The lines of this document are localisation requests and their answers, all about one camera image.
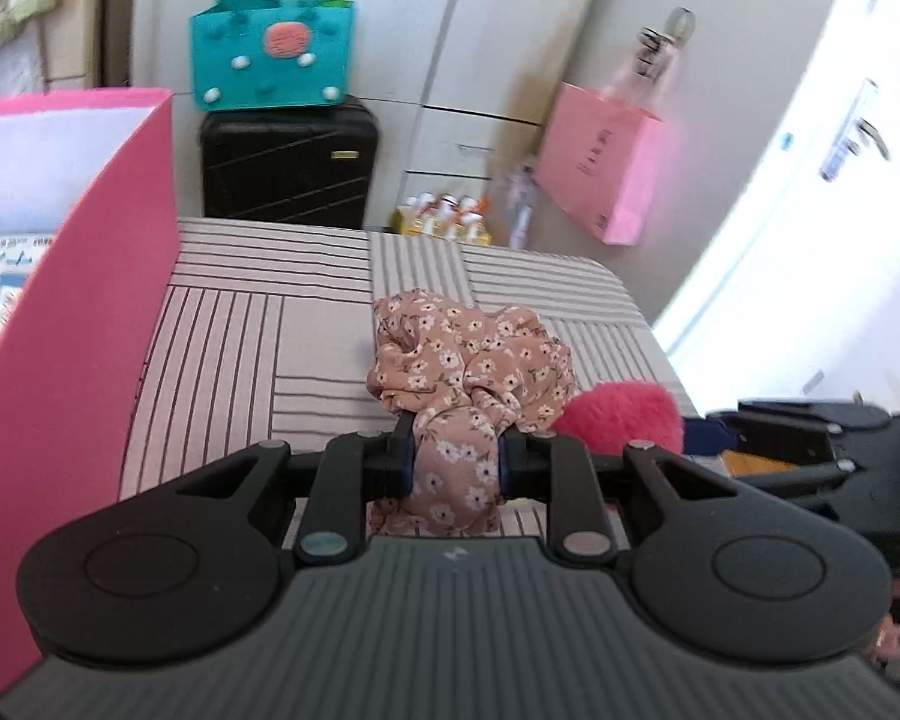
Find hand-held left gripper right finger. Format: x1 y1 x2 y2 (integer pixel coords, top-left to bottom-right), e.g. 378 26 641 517
497 431 758 567

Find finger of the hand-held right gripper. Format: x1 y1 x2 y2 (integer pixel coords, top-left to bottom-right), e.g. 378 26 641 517
735 457 871 500
682 396 895 460

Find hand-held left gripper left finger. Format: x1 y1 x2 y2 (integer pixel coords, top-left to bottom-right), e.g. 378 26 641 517
172 409 417 567

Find pink floral scrunchie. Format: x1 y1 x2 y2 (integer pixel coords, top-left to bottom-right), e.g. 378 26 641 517
366 289 577 539

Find red fluffy pompom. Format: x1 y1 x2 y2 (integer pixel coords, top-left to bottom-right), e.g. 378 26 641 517
553 381 685 457

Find pink storage box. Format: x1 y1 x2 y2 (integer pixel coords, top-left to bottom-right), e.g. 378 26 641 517
0 88 181 698

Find long blue white tissue pack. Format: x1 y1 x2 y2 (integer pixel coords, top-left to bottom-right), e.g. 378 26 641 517
0 232 57 293

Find white door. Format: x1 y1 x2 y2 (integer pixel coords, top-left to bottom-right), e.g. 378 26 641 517
652 0 900 421

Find pack of small bottles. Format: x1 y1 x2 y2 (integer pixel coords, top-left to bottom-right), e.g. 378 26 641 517
390 191 494 247

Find black suitcase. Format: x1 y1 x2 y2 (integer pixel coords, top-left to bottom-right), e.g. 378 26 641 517
199 96 380 230

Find pink paper gift bag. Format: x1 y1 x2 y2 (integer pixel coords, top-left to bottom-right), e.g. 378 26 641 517
534 7 683 247

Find grey wardrobe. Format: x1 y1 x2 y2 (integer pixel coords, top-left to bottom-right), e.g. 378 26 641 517
131 0 616 241

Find teal felt handbag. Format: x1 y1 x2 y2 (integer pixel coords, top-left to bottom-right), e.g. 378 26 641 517
189 0 358 112

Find metal door handle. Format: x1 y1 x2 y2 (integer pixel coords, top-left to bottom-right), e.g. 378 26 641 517
821 79 892 181

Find black looped cord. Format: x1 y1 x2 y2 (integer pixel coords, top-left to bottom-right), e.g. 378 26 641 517
637 7 697 83

